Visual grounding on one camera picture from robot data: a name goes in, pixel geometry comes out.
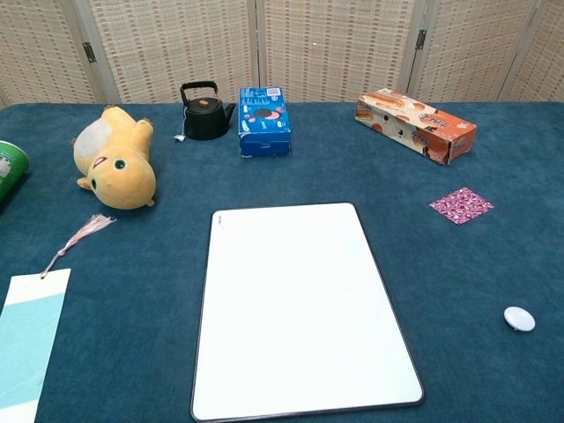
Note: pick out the pink patterned square packet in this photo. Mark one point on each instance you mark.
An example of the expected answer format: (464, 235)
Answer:
(461, 205)

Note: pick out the small white round disc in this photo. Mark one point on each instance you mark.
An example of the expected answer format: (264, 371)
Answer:
(520, 317)

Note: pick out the white rectangular whiteboard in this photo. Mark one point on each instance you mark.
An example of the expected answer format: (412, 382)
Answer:
(299, 308)

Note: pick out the blue Oreo cookie box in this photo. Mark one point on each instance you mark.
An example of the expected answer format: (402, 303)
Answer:
(264, 132)

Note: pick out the black cast iron teapot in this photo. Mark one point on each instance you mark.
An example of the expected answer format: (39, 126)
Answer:
(205, 121)

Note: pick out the orange biscuit box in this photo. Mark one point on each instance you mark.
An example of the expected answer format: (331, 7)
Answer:
(414, 128)

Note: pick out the dark blue tablecloth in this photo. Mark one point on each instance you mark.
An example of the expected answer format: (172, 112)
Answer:
(132, 264)

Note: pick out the yellow plush hamster toy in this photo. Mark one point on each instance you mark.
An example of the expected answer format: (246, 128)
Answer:
(119, 176)

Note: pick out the woven bamboo folding screen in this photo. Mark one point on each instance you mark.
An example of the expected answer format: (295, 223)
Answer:
(176, 44)

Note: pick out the green chip can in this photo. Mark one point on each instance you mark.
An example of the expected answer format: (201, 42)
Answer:
(11, 172)

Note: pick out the white and blue tasselled bookmark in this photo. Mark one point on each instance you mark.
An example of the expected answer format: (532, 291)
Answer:
(26, 330)

